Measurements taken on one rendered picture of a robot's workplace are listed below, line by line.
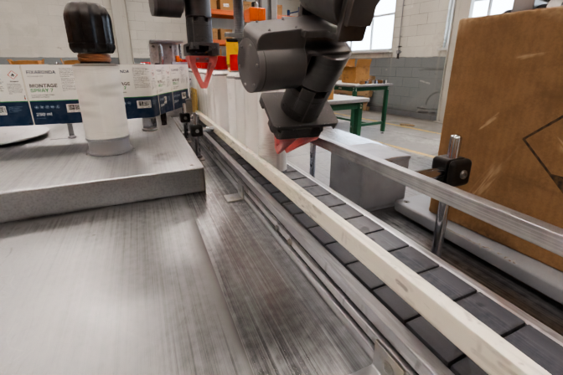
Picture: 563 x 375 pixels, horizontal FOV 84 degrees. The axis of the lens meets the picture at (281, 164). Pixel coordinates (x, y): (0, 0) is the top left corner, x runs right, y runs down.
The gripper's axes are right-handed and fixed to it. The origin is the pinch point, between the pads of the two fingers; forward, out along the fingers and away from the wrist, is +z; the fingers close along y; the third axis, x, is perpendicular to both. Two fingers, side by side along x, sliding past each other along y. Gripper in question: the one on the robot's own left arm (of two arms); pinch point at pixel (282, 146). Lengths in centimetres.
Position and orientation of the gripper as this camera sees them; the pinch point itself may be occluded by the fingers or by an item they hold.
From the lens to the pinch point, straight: 51.1
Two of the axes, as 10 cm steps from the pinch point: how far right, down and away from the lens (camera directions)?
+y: -9.1, 1.1, -4.0
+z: -2.7, 5.7, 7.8
